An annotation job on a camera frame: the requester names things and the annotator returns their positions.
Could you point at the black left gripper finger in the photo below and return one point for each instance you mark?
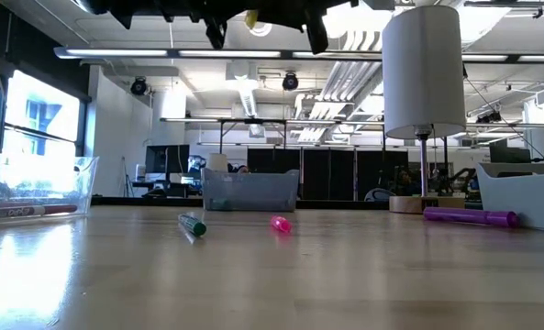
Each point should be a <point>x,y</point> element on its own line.
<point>216,32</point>
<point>317,32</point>

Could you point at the green white dry-erase marker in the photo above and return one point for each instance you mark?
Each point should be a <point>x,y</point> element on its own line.
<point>196,226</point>

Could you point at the pink highlighter marker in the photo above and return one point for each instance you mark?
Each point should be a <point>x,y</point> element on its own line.
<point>281,224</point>

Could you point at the purple highlighter marker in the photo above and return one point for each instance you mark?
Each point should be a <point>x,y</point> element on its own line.
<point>469,216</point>

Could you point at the red white dry-erase marker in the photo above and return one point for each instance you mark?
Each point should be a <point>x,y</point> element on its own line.
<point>24,212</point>

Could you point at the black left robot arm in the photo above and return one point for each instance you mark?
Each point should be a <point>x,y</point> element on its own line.
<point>92,5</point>

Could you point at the round ceiling light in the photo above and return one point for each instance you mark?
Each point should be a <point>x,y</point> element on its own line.
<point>261,31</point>

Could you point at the black round ceiling speaker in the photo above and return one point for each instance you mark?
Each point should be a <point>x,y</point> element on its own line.
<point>290,81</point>
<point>138,86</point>

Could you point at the long ceiling light bar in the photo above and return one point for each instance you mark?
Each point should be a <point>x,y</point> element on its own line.
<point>115,52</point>

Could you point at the white shade table lamp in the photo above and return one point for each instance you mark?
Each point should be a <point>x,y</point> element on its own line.
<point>423,69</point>

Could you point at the small white lampshade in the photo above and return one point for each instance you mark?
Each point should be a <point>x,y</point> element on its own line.
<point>216,161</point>

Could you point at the black computer monitor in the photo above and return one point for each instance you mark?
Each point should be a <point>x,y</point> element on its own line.
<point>166,158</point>

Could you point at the person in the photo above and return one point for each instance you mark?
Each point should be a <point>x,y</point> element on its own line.
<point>243,169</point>

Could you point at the black partition panels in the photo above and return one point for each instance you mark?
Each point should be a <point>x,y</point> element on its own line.
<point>326,174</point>

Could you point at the white jug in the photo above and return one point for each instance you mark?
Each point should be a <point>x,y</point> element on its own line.
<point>140,172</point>

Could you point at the smoky grey plastic bin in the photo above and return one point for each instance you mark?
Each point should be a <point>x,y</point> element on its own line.
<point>253,188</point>

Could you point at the dark office desk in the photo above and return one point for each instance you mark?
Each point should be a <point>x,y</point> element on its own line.
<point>170,188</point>

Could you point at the white round object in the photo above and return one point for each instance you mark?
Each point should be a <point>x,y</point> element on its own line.
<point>379,195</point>

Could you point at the black overhead bar with hook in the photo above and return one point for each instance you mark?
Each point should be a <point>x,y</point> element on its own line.
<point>505,3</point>

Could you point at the dark monitor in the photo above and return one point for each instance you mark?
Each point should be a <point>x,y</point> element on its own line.
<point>510,153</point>

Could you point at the clear plastic bin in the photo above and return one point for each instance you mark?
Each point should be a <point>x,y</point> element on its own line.
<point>37,183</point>

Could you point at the light blue plastic bin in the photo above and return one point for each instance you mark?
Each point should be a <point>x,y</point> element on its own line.
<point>524,201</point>

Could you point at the white air duct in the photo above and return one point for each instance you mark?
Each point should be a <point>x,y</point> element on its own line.
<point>246,91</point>

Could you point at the black background rig frame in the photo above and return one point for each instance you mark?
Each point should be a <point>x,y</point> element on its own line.
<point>253,121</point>

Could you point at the black table frame rail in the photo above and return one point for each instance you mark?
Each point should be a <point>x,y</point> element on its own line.
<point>138,201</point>

